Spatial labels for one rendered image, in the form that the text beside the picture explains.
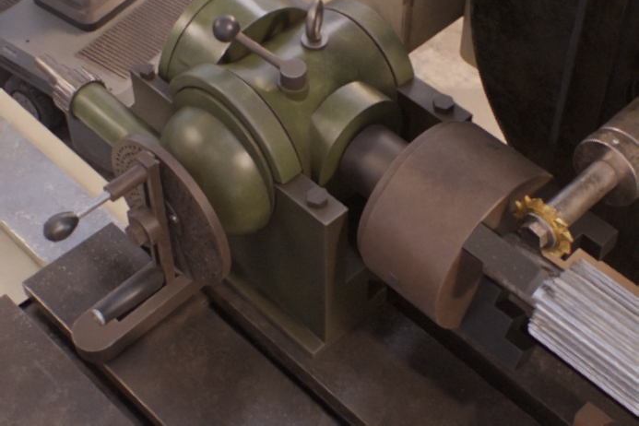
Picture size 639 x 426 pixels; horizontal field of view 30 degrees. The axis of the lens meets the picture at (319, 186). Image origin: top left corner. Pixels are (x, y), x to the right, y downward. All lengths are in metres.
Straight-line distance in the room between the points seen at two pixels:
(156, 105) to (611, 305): 0.55
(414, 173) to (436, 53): 2.04
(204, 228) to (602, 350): 0.41
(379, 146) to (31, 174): 0.84
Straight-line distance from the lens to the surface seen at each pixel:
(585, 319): 1.15
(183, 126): 1.26
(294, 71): 1.24
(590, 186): 1.17
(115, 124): 1.35
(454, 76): 3.14
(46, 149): 2.03
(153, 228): 1.26
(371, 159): 1.25
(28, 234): 1.88
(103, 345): 1.38
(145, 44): 2.85
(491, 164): 1.17
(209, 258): 1.26
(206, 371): 1.37
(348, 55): 1.30
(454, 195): 1.15
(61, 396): 1.38
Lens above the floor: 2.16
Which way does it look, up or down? 49 degrees down
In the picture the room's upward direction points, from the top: straight up
